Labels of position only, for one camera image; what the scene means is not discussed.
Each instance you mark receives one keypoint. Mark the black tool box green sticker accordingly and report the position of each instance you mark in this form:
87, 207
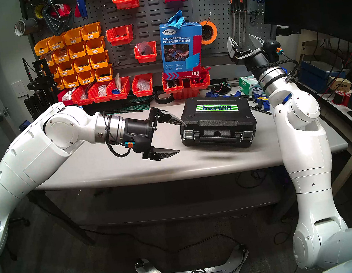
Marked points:
217, 125

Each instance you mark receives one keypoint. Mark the dark pegboard wall panel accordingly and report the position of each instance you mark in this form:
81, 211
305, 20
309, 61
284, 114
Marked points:
151, 13

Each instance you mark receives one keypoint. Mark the black carabiner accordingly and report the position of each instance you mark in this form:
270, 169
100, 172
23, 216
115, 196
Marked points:
251, 17

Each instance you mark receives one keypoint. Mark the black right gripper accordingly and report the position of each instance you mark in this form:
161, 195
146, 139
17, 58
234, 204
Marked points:
254, 58

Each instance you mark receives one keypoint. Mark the yellow screw bin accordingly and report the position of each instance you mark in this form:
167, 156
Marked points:
104, 75
49, 59
96, 47
61, 57
60, 85
78, 52
100, 62
66, 70
73, 38
91, 33
41, 50
87, 78
71, 82
57, 44
82, 66
55, 73

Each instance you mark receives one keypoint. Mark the orange tape roll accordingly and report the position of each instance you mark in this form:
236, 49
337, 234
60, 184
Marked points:
215, 31

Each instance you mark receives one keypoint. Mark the black monitor mount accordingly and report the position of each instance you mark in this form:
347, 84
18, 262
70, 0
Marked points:
283, 30

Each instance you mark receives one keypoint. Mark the blue bench vise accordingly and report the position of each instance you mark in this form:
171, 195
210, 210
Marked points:
25, 125

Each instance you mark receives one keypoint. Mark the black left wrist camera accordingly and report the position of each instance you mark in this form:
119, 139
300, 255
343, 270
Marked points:
133, 147

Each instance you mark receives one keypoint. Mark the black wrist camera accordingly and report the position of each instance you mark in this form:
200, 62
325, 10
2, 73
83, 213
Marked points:
271, 46
133, 147

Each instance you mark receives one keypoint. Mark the blue microfiber cloth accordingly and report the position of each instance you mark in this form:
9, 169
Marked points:
176, 19

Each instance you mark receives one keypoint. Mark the blue cleaning cloths box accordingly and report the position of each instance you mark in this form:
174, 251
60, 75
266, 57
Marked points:
182, 48

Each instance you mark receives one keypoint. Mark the green cutting mat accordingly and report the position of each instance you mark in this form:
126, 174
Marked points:
135, 104

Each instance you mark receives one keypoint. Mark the black tape roll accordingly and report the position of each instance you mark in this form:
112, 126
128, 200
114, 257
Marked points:
165, 102

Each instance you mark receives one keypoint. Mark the clear blister pack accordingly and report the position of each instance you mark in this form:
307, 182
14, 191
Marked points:
118, 82

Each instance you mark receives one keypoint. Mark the black metal clamp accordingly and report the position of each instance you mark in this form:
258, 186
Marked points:
50, 23

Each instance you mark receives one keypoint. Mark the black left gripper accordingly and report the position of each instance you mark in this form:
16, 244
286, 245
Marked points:
139, 131

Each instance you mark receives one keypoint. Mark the black office chair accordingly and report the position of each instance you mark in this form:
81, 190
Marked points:
21, 222

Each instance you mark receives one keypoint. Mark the white light switch plate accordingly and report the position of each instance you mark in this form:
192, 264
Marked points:
19, 89

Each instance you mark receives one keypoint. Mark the clear bag of parts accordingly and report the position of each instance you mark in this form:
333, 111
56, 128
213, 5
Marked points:
143, 84
143, 48
102, 91

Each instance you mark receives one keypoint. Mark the grey duct tape roll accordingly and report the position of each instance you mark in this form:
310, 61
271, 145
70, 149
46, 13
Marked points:
30, 26

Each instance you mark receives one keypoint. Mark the brown cardboard box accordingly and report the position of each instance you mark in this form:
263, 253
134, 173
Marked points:
340, 84

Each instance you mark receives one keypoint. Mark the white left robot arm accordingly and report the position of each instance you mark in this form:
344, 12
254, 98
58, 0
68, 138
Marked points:
34, 152

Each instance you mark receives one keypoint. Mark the dark table leg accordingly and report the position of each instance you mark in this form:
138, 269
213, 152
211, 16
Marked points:
63, 218

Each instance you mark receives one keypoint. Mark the blue storage box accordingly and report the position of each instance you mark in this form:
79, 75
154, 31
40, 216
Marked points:
313, 76

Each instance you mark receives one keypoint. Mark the blue plastic object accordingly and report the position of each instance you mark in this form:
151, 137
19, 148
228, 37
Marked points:
287, 98

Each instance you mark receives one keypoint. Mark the green white wipes box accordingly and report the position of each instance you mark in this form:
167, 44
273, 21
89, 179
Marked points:
247, 84

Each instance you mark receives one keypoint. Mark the blue yellow bar clamp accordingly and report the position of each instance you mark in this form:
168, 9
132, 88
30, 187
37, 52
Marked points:
261, 100

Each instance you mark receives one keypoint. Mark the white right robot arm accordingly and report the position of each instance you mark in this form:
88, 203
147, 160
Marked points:
307, 157

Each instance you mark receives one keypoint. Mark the yellow tape roll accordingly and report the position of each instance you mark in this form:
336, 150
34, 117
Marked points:
36, 12

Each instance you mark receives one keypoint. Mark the black metal fixture stand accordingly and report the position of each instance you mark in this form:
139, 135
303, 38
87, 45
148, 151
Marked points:
40, 85

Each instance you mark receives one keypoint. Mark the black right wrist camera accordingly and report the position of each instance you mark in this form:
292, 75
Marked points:
271, 46

